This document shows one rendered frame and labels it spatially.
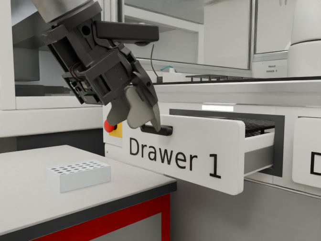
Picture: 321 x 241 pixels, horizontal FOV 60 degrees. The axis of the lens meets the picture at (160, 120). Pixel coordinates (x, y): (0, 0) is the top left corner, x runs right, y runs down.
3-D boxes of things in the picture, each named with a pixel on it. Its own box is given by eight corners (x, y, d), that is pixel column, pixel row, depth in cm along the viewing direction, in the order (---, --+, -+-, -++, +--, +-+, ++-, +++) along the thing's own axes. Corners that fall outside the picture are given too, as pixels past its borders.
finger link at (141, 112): (139, 149, 44) (105, 103, 41) (162, 125, 47) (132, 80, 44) (151, 150, 41) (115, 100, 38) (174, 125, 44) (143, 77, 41)
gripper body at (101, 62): (82, 108, 43) (32, 36, 37) (120, 77, 47) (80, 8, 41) (109, 110, 37) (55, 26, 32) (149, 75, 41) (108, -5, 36)
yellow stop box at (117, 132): (120, 138, 79) (119, 113, 78) (106, 136, 84) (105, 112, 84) (134, 136, 82) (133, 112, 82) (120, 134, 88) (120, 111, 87)
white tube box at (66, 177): (59, 193, 58) (59, 175, 58) (45, 183, 65) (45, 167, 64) (111, 180, 66) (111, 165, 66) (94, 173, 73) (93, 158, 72)
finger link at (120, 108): (115, 142, 49) (90, 100, 43) (136, 121, 51) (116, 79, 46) (126, 146, 46) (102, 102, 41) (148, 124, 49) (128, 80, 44)
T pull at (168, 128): (168, 136, 45) (168, 128, 45) (139, 132, 51) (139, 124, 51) (183, 134, 48) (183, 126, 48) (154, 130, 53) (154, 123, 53)
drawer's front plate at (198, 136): (237, 196, 41) (239, 122, 40) (122, 161, 62) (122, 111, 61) (243, 193, 42) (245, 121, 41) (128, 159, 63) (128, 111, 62)
